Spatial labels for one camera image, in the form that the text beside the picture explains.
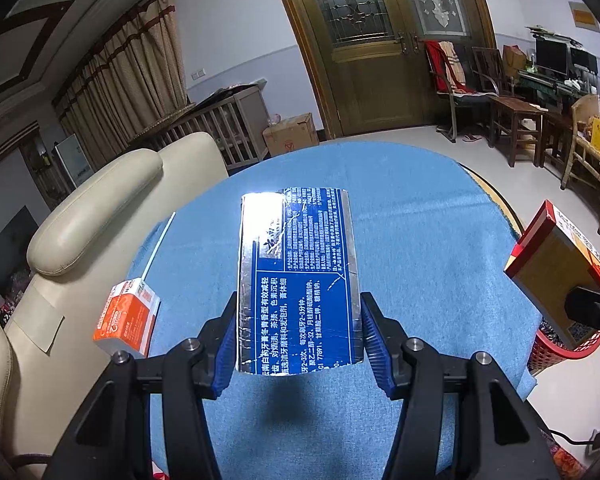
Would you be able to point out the brown cardboard box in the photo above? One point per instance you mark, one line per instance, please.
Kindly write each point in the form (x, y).
(291, 135)

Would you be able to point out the red mesh trash basket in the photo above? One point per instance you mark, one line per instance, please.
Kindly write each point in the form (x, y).
(548, 350)

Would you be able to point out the black monitor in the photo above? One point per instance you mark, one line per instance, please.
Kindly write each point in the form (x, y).
(552, 58)

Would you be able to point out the orange white carton box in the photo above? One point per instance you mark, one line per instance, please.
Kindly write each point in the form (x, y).
(128, 319)

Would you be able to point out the blue silver carton box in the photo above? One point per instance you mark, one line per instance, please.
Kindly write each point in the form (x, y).
(298, 299)

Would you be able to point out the red orange gift box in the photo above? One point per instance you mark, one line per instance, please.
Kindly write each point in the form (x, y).
(552, 257)

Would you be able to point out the wooden baby crib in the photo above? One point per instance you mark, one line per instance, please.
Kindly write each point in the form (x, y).
(235, 118)

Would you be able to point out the white thin stick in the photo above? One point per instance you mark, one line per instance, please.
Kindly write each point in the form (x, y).
(154, 252)

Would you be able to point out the wooden double door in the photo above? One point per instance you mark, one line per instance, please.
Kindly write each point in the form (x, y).
(368, 63)

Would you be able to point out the dark wooden stool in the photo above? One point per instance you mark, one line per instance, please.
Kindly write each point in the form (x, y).
(522, 124)

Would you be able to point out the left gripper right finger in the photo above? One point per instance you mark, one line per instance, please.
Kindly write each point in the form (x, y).
(383, 343)

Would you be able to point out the beige striped curtain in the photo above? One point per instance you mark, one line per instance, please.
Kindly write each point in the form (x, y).
(130, 78)

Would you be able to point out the chair with red cloth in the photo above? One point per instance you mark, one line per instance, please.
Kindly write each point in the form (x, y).
(455, 79)

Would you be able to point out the bamboo chair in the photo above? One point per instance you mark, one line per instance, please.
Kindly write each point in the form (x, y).
(581, 151)

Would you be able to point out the cream leather sofa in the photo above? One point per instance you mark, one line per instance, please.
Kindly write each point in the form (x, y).
(48, 359)

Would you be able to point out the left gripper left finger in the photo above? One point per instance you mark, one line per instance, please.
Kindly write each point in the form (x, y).
(218, 336)

